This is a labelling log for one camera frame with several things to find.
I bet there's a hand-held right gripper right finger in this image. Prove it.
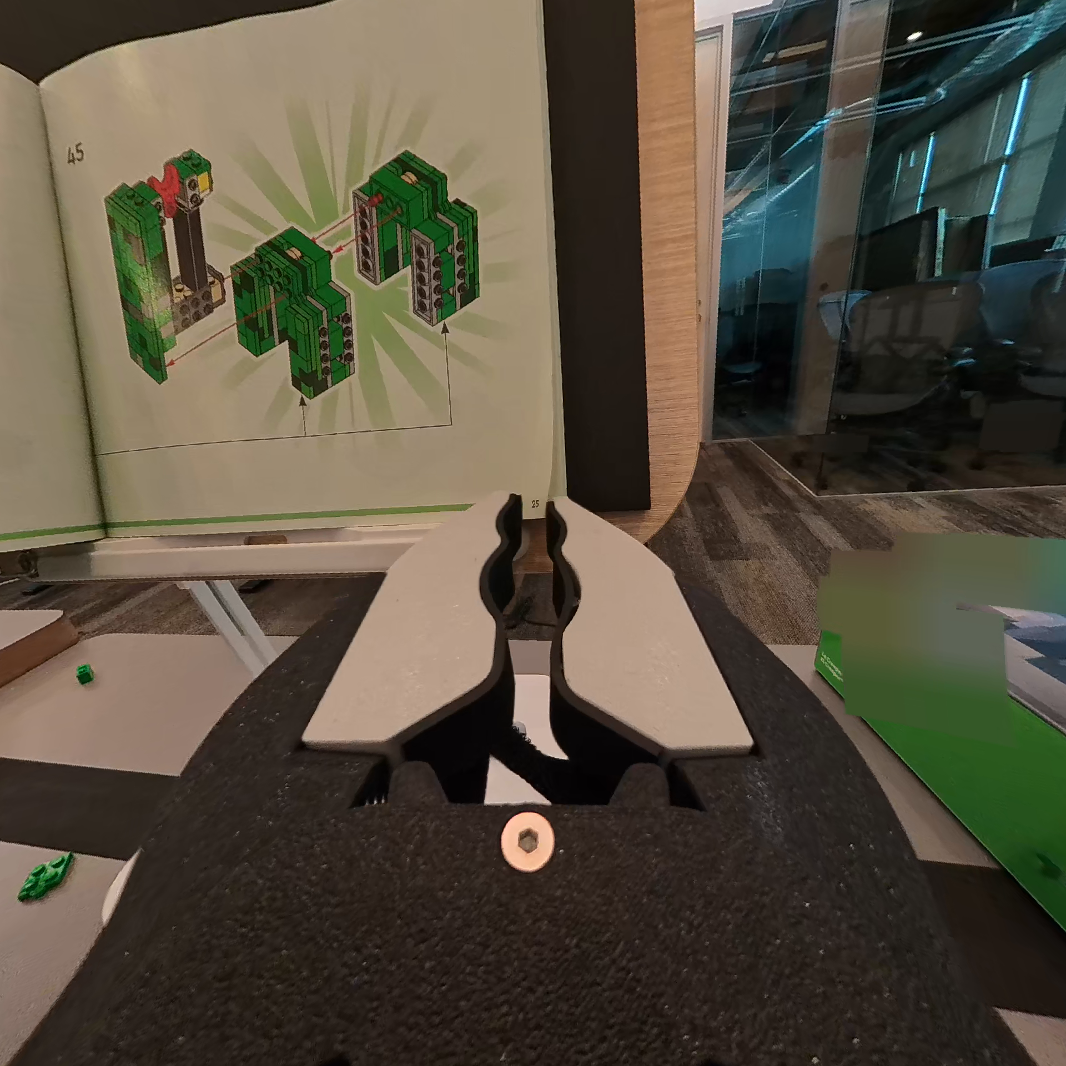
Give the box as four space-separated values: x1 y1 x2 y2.
545 493 756 804

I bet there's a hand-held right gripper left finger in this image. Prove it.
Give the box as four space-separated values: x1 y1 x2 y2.
300 490 527 804

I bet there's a brick instruction booklet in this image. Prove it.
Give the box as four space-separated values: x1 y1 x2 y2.
0 0 569 542

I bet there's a white desk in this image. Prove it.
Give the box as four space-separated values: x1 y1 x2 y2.
0 628 1066 1066

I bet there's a green cardboard box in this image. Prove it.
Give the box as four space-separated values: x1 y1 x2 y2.
814 533 1066 934

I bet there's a wooden board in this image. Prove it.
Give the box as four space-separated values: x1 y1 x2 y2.
0 610 80 688

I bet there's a grey mesh office chair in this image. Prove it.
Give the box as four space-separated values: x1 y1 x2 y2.
820 279 988 492
974 258 1066 471

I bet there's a flat green brick piece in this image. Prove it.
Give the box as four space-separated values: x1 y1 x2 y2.
17 853 76 903

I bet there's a dark computer monitor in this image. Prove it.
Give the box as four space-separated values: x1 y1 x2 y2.
945 213 998 278
866 207 948 286

